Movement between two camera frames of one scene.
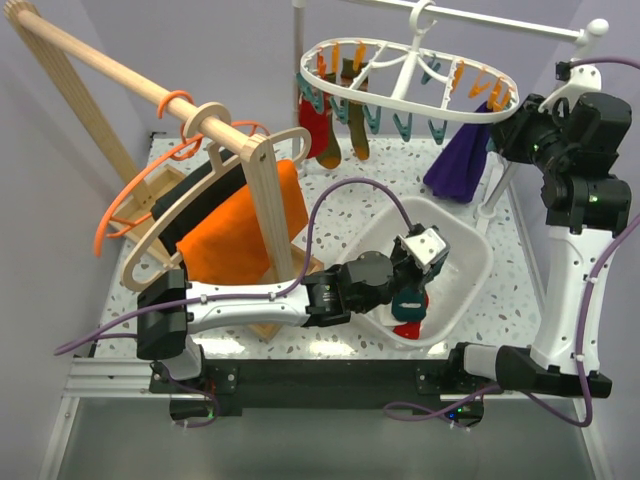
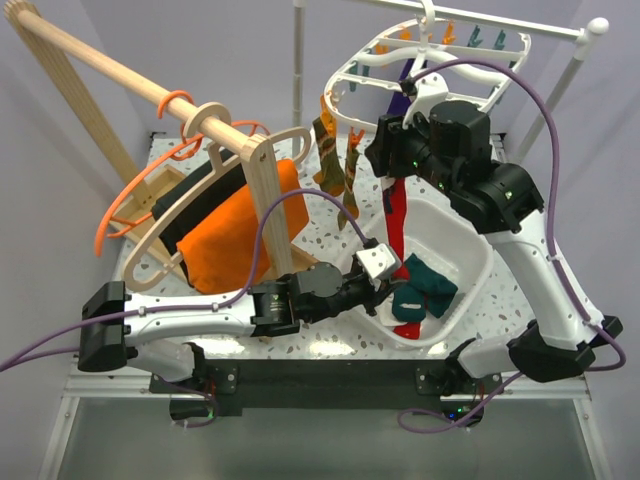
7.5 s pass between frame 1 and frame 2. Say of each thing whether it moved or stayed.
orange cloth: stayed
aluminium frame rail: stayed
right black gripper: moved
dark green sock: stayed
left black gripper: moved
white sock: stayed
